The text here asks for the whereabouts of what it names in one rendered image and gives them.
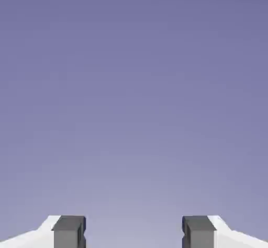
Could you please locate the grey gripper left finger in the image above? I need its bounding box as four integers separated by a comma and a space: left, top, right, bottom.
0, 215, 87, 248

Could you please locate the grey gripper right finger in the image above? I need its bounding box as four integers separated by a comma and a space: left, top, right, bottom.
181, 215, 268, 248

